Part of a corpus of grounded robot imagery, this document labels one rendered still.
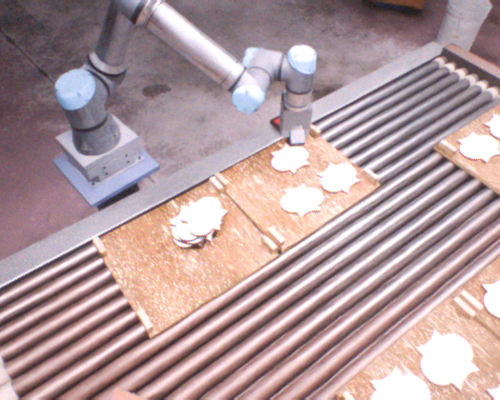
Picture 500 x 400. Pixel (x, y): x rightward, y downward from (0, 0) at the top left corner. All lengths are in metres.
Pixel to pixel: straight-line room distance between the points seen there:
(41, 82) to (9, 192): 1.05
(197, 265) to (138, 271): 0.16
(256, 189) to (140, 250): 0.40
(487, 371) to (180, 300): 0.76
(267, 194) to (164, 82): 2.16
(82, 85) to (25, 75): 2.39
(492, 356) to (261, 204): 0.71
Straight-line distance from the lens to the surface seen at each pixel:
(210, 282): 1.22
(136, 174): 1.57
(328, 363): 1.16
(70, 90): 1.42
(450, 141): 1.70
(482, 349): 1.28
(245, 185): 1.41
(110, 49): 1.42
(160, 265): 1.26
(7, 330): 1.32
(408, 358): 1.20
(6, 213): 2.84
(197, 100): 3.23
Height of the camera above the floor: 2.00
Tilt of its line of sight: 52 degrees down
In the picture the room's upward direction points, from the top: straight up
